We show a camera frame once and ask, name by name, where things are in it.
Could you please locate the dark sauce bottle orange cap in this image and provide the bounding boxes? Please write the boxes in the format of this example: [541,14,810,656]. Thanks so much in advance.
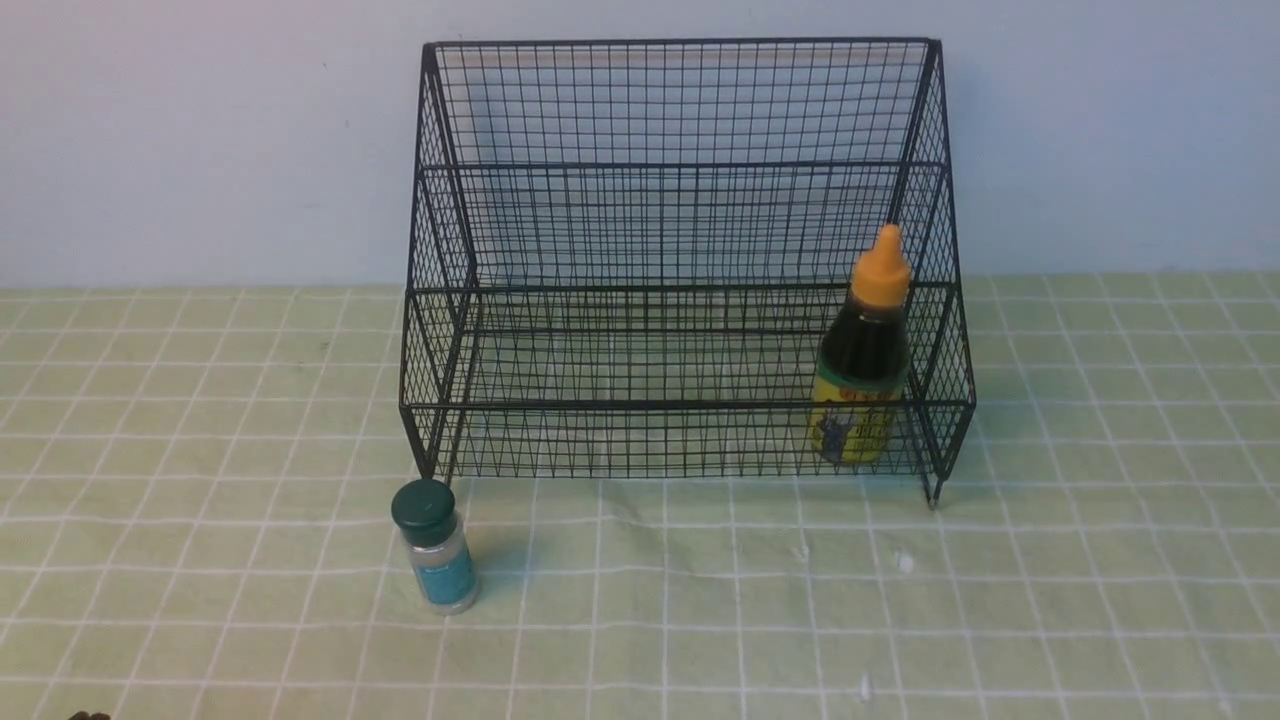
[806,223,911,466]

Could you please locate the clear spice jar green lid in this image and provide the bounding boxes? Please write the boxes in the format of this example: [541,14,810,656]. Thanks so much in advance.
[390,478,480,615]

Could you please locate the green checkered tablecloth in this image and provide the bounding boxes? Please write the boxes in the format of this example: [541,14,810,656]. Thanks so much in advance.
[1,273,1279,719]

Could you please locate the black wire mesh shelf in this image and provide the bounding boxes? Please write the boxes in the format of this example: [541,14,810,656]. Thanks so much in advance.
[399,37,977,506]

